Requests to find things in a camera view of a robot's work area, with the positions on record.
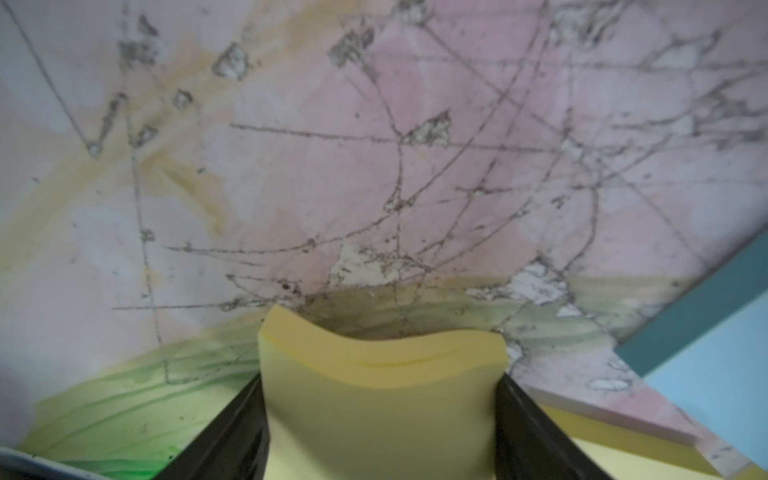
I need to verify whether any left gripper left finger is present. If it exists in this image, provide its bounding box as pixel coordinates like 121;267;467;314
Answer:
155;375;270;480

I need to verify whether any yellow sticky pad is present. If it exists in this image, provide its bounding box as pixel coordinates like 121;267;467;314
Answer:
538;397;767;479
258;306;509;479

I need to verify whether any floral pink table mat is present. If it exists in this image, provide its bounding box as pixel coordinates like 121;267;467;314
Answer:
1;1;767;479

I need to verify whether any left blue sticky pad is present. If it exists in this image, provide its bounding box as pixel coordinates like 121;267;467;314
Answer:
616;233;767;468

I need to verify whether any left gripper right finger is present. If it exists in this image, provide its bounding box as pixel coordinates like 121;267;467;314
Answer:
494;374;610;480

